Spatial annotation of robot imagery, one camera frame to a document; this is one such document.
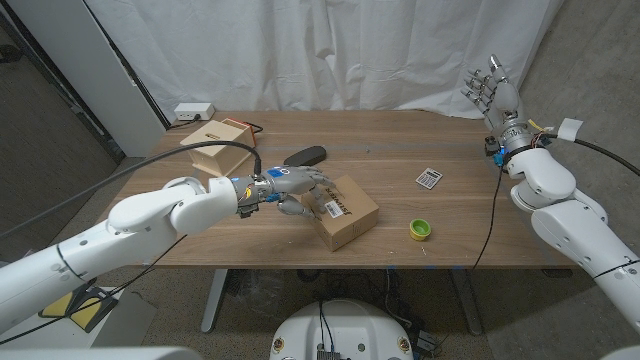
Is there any dark grey oval case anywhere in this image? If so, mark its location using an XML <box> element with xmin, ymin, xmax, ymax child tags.
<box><xmin>282</xmin><ymin>145</ymin><xmax>328</xmax><ymax>168</ymax></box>

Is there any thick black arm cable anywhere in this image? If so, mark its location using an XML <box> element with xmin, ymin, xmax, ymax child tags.
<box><xmin>547</xmin><ymin>132</ymin><xmax>640</xmax><ymax>177</ymax></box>
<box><xmin>0</xmin><ymin>140</ymin><xmax>263</xmax><ymax>240</ymax></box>

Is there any white table leg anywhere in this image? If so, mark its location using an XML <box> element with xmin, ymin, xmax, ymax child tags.
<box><xmin>200</xmin><ymin>268</ymin><xmax>230</xmax><ymax>334</ymax></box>

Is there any small white calculator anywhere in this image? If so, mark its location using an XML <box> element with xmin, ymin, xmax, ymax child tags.
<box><xmin>415</xmin><ymin>166</ymin><xmax>444</xmax><ymax>191</ymax></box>

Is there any grey floor plate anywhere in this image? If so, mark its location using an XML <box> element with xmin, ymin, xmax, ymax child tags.
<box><xmin>29</xmin><ymin>287</ymin><xmax>159</xmax><ymax>351</ymax></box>

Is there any black power adapter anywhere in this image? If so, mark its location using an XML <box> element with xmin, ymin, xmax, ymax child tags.
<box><xmin>417</xmin><ymin>329</ymin><xmax>439</xmax><ymax>357</ymax></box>

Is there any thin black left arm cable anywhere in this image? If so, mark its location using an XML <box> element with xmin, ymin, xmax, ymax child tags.
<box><xmin>0</xmin><ymin>233</ymin><xmax>189</xmax><ymax>347</ymax></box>

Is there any white power strip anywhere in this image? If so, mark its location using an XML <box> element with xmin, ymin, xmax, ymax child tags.
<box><xmin>173</xmin><ymin>102</ymin><xmax>217</xmax><ymax>122</ymax></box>

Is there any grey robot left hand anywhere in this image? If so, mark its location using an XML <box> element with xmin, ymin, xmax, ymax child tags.
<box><xmin>260</xmin><ymin>165</ymin><xmax>337</xmax><ymax>221</ymax></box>

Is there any white curtain backdrop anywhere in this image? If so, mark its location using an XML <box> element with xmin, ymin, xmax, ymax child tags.
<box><xmin>84</xmin><ymin>0</ymin><xmax>566</xmax><ymax>124</ymax></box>

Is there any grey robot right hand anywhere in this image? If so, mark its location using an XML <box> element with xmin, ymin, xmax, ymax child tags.
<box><xmin>459</xmin><ymin>53</ymin><xmax>525</xmax><ymax>131</ymax></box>

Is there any white robot torso base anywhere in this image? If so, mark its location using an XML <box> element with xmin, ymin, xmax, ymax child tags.
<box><xmin>269</xmin><ymin>298</ymin><xmax>416</xmax><ymax>360</ymax></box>

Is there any white robot shoulder cover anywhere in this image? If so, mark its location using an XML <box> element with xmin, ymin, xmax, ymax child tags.
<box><xmin>0</xmin><ymin>346</ymin><xmax>204</xmax><ymax>360</ymax></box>
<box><xmin>599</xmin><ymin>347</ymin><xmax>640</xmax><ymax>360</ymax></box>

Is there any brown cardboard packing box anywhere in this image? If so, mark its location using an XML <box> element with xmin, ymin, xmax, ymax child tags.
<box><xmin>300</xmin><ymin>174</ymin><xmax>380</xmax><ymax>253</ymax></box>

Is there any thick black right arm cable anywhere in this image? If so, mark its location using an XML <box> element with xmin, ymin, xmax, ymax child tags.
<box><xmin>547</xmin><ymin>132</ymin><xmax>640</xmax><ymax>177</ymax></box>

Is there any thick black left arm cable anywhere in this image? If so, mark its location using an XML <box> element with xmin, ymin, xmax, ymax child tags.
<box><xmin>0</xmin><ymin>140</ymin><xmax>263</xmax><ymax>240</ymax></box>

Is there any white leaning wall panel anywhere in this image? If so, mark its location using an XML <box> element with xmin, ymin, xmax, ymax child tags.
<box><xmin>7</xmin><ymin>0</ymin><xmax>169</xmax><ymax>157</ymax></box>

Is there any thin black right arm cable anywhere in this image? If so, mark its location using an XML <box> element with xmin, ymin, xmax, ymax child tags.
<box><xmin>469</xmin><ymin>164</ymin><xmax>505</xmax><ymax>274</ymax></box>

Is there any light wooden drawer box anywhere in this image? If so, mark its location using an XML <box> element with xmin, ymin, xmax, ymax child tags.
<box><xmin>179</xmin><ymin>117</ymin><xmax>258</xmax><ymax>178</ymax></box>

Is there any white tape tag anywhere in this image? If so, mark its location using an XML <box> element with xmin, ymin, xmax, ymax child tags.
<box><xmin>557</xmin><ymin>117</ymin><xmax>585</xmax><ymax>142</ymax></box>

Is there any grey table leg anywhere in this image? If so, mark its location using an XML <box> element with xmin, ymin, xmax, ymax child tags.
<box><xmin>451</xmin><ymin>268</ymin><xmax>485</xmax><ymax>337</ymax></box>

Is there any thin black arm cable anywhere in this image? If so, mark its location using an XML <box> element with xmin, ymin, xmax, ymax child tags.
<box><xmin>0</xmin><ymin>233</ymin><xmax>189</xmax><ymax>347</ymax></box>
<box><xmin>469</xmin><ymin>164</ymin><xmax>505</xmax><ymax>274</ymax></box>

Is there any yellow black foot pedal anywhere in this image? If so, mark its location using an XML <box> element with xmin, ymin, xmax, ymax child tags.
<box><xmin>68</xmin><ymin>285</ymin><xmax>120</xmax><ymax>335</ymax></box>
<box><xmin>38</xmin><ymin>291</ymin><xmax>76</xmax><ymax>320</ymax></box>

